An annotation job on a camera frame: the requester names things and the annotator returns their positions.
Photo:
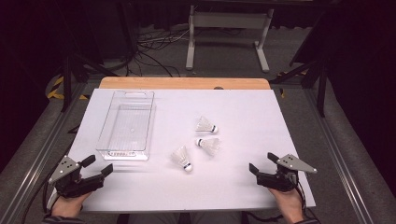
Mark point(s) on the black tripod stand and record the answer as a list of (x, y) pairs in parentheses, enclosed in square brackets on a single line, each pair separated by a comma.
[(321, 93), (66, 84)]

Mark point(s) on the person's right hand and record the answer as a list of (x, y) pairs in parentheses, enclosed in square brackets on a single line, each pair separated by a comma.
[(291, 203)]

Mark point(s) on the white feather shuttlecock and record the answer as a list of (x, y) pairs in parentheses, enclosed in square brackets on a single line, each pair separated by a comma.
[(204, 125), (182, 155), (210, 145)]

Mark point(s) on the white metal stand frame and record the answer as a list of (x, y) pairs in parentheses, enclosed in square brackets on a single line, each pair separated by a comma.
[(230, 20)]

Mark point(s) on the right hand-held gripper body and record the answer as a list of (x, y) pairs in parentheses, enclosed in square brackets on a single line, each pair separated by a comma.
[(280, 182)]

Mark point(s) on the aluminium rail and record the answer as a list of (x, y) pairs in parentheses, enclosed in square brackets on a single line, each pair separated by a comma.
[(339, 161), (37, 161)]

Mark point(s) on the clear plastic container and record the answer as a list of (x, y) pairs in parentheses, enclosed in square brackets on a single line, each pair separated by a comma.
[(130, 124)]

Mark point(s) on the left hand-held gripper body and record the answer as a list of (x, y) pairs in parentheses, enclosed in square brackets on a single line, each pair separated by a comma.
[(71, 185)]

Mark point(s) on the person's left hand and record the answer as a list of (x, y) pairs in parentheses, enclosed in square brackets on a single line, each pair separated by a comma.
[(68, 206)]

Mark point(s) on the white board sheet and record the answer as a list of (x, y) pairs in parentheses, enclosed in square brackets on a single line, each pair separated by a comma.
[(243, 109)]

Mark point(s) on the black vertical post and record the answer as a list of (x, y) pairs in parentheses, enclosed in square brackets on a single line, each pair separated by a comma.
[(128, 28)]

